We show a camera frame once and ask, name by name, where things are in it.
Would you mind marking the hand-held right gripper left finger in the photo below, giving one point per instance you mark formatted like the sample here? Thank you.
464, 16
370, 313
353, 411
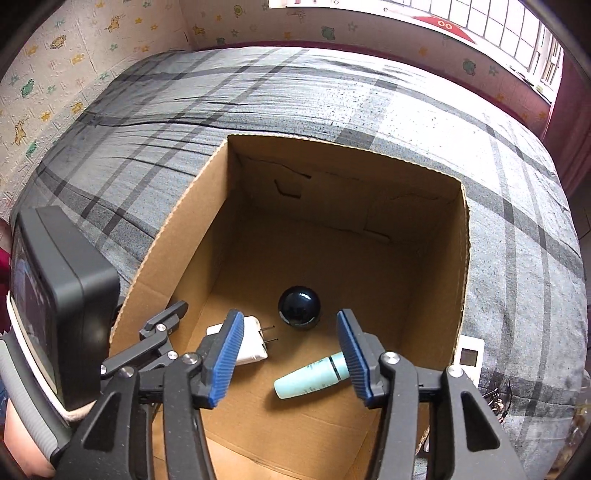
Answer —
226, 360

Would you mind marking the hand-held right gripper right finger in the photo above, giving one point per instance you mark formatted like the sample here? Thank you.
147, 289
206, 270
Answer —
353, 355

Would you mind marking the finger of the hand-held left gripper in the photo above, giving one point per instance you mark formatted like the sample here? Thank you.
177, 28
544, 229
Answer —
226, 360
173, 312

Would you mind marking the large white charger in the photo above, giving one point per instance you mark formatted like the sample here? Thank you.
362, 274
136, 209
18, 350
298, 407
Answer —
251, 350

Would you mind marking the teal cosmetic tube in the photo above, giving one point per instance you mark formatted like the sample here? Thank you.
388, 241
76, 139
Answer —
304, 376

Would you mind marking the dark blue glossy ball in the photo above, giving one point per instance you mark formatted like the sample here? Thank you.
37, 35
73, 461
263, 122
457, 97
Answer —
299, 307

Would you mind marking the cardboard box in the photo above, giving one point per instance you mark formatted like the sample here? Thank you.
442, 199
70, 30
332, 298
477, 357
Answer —
369, 277

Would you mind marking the white remote control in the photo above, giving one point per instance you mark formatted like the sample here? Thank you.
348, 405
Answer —
471, 373

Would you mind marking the person's left forearm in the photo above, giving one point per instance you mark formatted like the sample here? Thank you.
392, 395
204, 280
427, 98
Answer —
23, 438

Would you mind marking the grey plaid bedsheet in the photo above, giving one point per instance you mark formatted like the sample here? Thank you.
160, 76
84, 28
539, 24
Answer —
138, 138

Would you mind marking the dark red curtain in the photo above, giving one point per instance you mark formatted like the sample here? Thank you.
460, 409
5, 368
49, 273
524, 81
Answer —
570, 129

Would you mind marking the red window decoration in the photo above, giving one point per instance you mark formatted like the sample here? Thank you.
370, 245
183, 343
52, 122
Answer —
441, 26

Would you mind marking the barred window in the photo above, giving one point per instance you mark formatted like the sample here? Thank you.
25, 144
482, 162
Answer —
508, 32

